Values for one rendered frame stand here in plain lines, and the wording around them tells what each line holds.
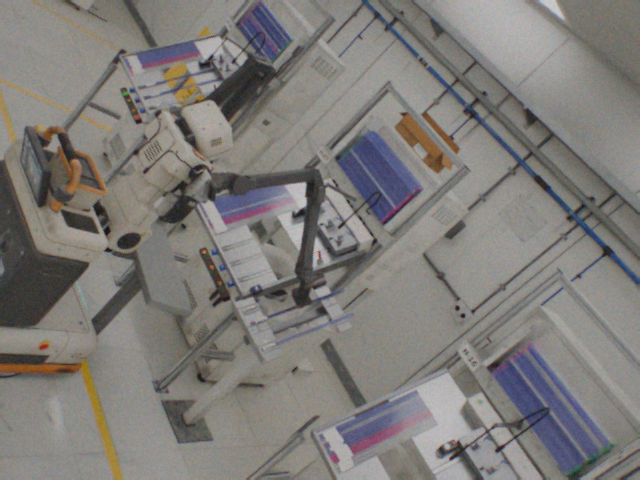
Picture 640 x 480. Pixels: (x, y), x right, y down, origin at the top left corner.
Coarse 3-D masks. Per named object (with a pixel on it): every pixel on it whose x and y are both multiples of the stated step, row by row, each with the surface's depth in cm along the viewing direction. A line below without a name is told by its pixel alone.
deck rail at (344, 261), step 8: (352, 256) 329; (360, 256) 332; (328, 264) 324; (336, 264) 327; (344, 264) 331; (280, 280) 315; (288, 280) 316; (296, 280) 320; (264, 288) 311; (272, 288) 314; (280, 288) 318; (248, 296) 309
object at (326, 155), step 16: (400, 96) 345; (416, 112) 336; (368, 128) 352; (384, 128) 356; (352, 144) 356; (336, 160) 356; (432, 192) 316; (416, 208) 320; (384, 224) 329; (400, 224) 325; (176, 256) 373; (208, 352) 325; (224, 352) 336
